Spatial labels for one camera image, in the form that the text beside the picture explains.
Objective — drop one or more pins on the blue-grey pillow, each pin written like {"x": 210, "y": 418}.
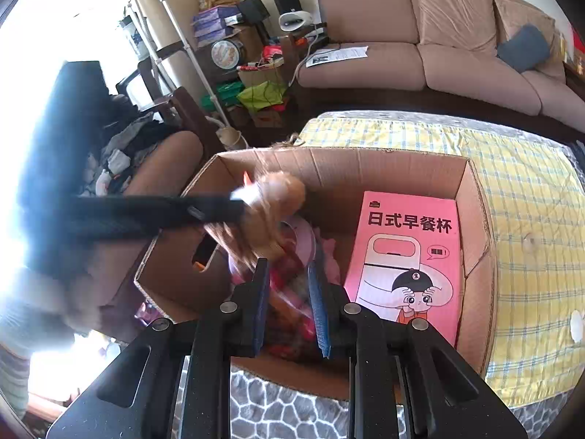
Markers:
{"x": 523, "y": 48}

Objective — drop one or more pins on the lime green bag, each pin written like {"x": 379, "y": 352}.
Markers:
{"x": 263, "y": 96}

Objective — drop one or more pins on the pink printed carton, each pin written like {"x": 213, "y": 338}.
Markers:
{"x": 402, "y": 247}

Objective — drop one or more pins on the green plastic crate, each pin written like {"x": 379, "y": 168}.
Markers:
{"x": 228, "y": 93}

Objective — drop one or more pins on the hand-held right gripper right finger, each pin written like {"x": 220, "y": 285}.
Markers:
{"x": 320, "y": 311}

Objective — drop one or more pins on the grey patterned plush blanket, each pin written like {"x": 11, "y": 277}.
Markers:
{"x": 283, "y": 414}

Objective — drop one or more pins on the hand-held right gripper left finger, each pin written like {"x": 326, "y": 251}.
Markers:
{"x": 261, "y": 311}

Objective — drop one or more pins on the brown plush toy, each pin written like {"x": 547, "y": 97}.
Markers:
{"x": 274, "y": 196}

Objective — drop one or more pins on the yellow plaid cloth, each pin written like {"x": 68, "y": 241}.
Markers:
{"x": 525, "y": 192}

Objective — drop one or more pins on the white pole floor stand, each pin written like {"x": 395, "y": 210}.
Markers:
{"x": 183, "y": 45}

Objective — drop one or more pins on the pink round container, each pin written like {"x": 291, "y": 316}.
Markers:
{"x": 304, "y": 238}

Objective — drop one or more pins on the brown upholstered armchair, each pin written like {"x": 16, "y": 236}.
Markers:
{"x": 160, "y": 155}

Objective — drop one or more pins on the person's left forearm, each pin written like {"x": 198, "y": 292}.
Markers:
{"x": 23, "y": 329}

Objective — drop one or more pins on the dark wooden chair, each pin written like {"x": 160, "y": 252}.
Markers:
{"x": 155, "y": 96}

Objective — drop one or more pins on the pink cloth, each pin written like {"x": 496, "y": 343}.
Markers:
{"x": 330, "y": 260}

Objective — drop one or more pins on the white tabletop appliance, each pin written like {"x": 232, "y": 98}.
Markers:
{"x": 295, "y": 22}

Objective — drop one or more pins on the large cardboard box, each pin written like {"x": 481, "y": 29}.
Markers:
{"x": 329, "y": 178}

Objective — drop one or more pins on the stack of purple boxes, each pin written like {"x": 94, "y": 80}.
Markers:
{"x": 215, "y": 23}

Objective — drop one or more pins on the round printed tin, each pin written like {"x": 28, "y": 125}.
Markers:
{"x": 227, "y": 54}

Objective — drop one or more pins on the red striped packet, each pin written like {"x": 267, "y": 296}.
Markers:
{"x": 292, "y": 311}

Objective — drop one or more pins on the white paper sheets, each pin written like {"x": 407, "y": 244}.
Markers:
{"x": 338, "y": 54}

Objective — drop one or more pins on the brown bag with clutter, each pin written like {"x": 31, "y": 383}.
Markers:
{"x": 263, "y": 73}

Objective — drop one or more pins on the brown fabric sofa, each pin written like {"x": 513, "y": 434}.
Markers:
{"x": 388, "y": 50}

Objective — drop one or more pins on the pile of clothes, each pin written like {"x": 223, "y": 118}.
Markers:
{"x": 123, "y": 151}

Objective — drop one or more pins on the small cardboard floor box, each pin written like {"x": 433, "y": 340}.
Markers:
{"x": 267, "y": 118}

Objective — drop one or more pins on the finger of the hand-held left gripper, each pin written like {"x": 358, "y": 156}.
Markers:
{"x": 178, "y": 225}
{"x": 205, "y": 204}

